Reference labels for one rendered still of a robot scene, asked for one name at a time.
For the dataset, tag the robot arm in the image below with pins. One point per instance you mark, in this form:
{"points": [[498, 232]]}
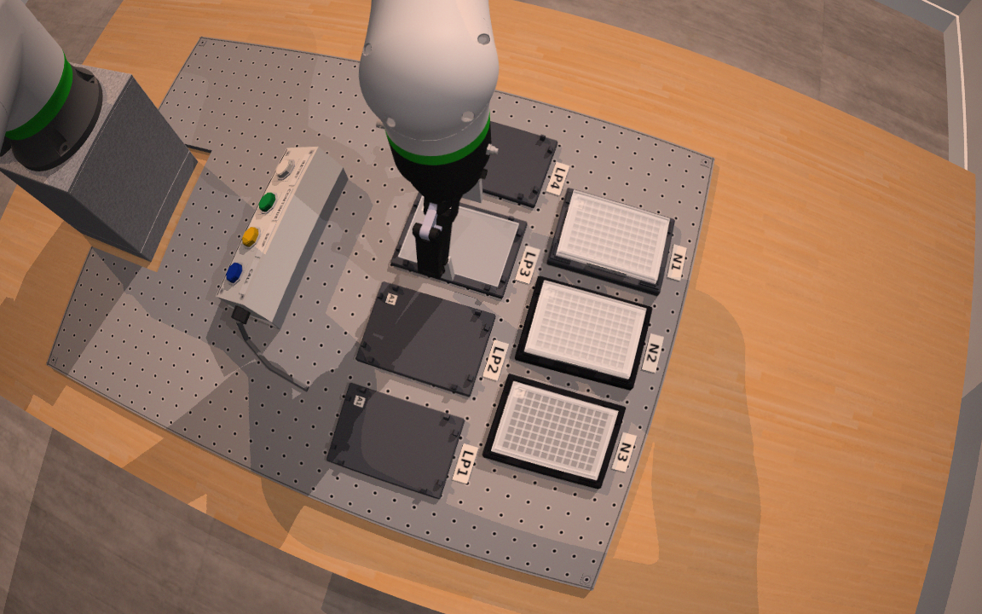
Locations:
{"points": [[428, 77]]}

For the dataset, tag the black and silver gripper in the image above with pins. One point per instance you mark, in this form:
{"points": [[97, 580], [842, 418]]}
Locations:
{"points": [[433, 241]]}

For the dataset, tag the white button panel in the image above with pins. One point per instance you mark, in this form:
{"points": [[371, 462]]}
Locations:
{"points": [[280, 239]]}

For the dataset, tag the cream label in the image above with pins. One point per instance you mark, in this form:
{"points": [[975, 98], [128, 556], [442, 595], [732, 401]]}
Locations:
{"points": [[495, 360], [652, 353], [624, 452], [557, 179], [676, 263], [526, 267], [465, 463]]}

